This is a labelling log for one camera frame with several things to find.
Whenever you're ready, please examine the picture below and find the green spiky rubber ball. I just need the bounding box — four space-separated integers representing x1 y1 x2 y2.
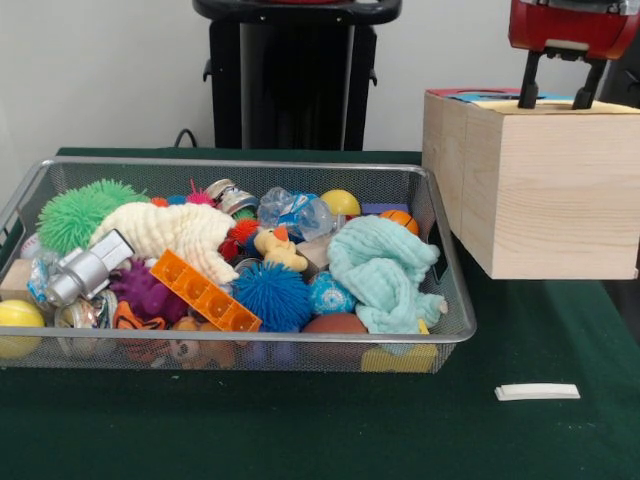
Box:
37 193 119 251

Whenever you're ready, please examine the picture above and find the wire mesh bin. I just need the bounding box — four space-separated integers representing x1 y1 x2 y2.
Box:
0 155 478 375

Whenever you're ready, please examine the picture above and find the black chair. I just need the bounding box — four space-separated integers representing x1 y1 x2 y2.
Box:
598 8 640 109

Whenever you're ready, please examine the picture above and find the blue spiky rubber ball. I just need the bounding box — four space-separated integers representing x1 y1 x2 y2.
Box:
233 262 314 334

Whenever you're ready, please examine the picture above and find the yellow ball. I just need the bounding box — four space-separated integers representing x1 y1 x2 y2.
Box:
320 189 362 217
0 298 46 359

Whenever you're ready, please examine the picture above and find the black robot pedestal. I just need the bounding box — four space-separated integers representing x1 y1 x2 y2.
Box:
192 0 404 151

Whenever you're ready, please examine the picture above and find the orange plastic compartment tray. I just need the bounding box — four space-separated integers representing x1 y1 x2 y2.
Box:
150 248 264 333

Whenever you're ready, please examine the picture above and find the yellow plush duck toy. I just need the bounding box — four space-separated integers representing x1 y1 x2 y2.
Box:
253 227 310 274

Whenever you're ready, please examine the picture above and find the mint green cloth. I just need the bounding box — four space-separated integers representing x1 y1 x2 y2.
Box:
327 214 449 336

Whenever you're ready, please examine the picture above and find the wooden box with three holes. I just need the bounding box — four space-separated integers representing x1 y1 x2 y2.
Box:
422 88 640 280

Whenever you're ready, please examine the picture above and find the cream fluffy cloth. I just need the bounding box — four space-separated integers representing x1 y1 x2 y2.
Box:
89 202 240 284

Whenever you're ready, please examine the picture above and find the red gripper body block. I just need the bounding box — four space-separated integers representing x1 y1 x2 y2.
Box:
508 0 640 62

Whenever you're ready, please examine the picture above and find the silver toy robot figure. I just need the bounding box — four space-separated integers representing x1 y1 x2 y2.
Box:
44 229 136 307

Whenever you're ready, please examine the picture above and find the white flat strip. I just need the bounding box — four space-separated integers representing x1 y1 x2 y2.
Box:
494 382 582 401

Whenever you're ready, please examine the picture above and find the orange mini basketball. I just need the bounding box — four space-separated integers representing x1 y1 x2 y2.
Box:
380 209 420 236

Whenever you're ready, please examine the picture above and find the dark green tablecloth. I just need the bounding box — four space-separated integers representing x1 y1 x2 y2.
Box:
0 145 640 480

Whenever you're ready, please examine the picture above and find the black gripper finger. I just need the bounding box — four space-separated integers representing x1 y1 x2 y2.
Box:
572 59 607 111
517 49 544 110

